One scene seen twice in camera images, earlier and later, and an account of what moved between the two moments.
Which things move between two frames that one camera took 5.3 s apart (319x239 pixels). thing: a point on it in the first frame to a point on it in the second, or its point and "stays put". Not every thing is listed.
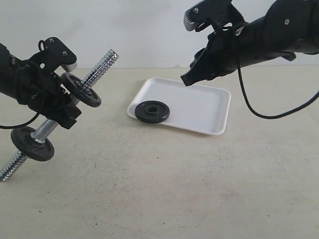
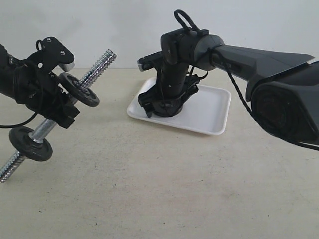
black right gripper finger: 199,71 to 150,107
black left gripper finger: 69,114 stays put
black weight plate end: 75,85 stays put
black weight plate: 152,111 to 167,108
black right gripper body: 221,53 to 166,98
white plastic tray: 202,108 stays put
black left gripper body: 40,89 stays put
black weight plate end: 37,150 stays put
